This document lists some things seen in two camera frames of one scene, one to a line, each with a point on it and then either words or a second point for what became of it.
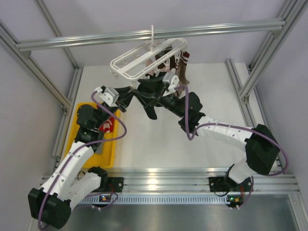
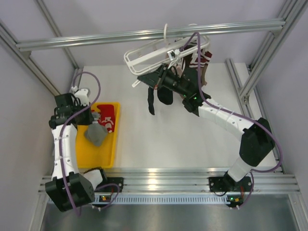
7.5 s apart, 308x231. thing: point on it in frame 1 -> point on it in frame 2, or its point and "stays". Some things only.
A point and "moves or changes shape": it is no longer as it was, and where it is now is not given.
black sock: x=149 y=109 moves or changes shape
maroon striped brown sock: x=181 y=71 -> x=205 y=57
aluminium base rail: x=189 y=179 stays
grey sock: x=100 y=148 moves or changes shape
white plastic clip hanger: x=147 y=57 moves or changes shape
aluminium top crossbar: x=25 y=45 stays
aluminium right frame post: x=293 y=10 stays
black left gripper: x=125 y=97 -> x=89 y=119
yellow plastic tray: x=108 y=158 stays
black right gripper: x=154 y=85 -> x=152 y=78
